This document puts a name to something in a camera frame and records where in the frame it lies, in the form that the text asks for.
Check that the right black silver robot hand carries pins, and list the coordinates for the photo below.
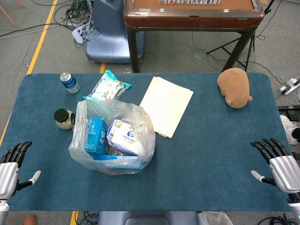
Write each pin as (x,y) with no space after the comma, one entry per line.
(286,171)

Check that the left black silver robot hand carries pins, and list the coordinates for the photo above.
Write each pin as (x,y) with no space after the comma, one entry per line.
(8,173)

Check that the clear plastic bag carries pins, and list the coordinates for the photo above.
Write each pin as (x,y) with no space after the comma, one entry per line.
(143,131)

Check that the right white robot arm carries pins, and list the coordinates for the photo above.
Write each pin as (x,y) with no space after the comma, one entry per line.
(295,207)

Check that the clear trash bag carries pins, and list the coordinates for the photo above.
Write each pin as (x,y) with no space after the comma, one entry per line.
(213,219)

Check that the white sneaker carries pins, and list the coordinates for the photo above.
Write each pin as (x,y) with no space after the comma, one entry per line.
(288,127)

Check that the glass jar black lid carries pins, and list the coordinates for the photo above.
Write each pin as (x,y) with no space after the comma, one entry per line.
(63,119)

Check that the blue table mat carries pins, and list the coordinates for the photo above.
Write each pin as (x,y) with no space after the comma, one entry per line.
(206,159)

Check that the small blue carton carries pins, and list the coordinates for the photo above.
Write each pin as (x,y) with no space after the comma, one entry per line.
(96,136)

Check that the brown plush toy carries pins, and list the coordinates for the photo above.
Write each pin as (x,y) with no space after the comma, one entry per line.
(234,86)

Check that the blue soda can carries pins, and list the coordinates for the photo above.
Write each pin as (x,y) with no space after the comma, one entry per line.
(69,84)

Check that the blue Oreo cookie box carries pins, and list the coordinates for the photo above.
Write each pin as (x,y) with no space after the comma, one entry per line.
(117,162)

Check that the black tripod stand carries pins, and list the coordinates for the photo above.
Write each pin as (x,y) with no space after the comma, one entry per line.
(247,57)

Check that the white blue paper package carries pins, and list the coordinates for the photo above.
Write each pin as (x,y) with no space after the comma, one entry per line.
(124,137)

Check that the teal snack packet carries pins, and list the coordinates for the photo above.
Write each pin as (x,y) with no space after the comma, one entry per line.
(107,86)

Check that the cream paper sheets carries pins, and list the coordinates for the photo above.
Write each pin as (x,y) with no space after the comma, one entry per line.
(166,105)

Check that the grey robot torso base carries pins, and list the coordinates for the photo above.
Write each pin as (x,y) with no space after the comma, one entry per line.
(147,218)

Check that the white power strip with plugs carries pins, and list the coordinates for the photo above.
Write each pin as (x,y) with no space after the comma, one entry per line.
(78,34)

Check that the chair with wooden legs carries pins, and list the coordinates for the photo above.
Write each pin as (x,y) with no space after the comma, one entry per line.
(9,16)

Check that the blue grey machine base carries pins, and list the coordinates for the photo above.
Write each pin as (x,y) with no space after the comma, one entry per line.
(110,35)

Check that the brown mahjong table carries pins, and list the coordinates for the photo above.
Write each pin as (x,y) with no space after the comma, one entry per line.
(187,20)

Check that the face-up mahjong tile row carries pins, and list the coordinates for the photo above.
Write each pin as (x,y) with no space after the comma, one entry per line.
(189,1)

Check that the black floor frame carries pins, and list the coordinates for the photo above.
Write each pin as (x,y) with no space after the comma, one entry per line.
(289,111)

